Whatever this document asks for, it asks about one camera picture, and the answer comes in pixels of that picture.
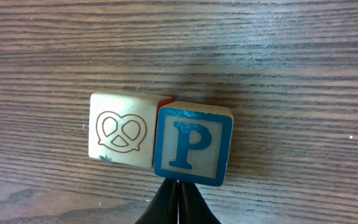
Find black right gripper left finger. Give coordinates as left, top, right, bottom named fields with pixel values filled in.
left=135, top=179, right=178, bottom=224

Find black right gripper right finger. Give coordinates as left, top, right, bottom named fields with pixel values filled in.
left=178, top=181, right=221, bottom=224

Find wooden block with pretzel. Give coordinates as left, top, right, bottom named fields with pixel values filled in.
left=88, top=91, right=173, bottom=169

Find wooden block blue letter P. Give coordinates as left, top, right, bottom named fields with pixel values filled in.
left=154, top=101, right=234, bottom=187

